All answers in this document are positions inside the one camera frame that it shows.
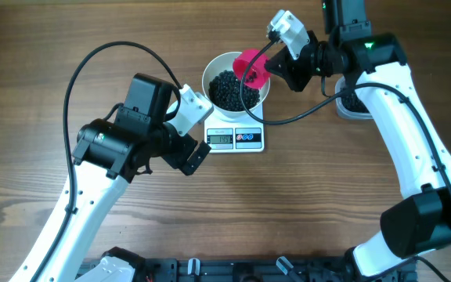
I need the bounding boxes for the black beans in bowl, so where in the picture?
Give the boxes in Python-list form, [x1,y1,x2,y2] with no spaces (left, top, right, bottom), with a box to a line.
[208,70,260,112]

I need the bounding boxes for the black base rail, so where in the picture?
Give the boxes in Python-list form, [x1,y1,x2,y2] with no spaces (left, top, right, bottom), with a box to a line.
[76,256,418,282]

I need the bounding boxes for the pink plastic measuring scoop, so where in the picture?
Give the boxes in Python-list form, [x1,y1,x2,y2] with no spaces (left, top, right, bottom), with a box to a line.
[232,48,272,89]

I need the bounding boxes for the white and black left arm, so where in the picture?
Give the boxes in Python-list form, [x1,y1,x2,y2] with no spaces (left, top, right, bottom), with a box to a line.
[11,74,214,281]

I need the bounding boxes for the clear plastic container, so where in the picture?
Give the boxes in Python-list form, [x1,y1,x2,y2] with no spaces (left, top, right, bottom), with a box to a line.
[335,77,373,120]

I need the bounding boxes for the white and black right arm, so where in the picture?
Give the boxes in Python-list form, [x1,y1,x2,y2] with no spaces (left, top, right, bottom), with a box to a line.
[265,1,451,281]

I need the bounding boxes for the black beans in scoop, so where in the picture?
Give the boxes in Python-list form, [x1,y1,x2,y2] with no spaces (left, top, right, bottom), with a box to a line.
[246,70,262,83]

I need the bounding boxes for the white bowl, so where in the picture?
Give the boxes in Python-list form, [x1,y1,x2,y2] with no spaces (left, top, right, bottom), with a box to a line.
[202,49,270,112]

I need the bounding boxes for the black beans in container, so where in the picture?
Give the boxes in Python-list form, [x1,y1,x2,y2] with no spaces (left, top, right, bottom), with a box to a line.
[341,92,369,114]

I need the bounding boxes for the white digital kitchen scale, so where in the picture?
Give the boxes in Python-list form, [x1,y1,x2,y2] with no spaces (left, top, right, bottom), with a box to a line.
[204,106,265,154]

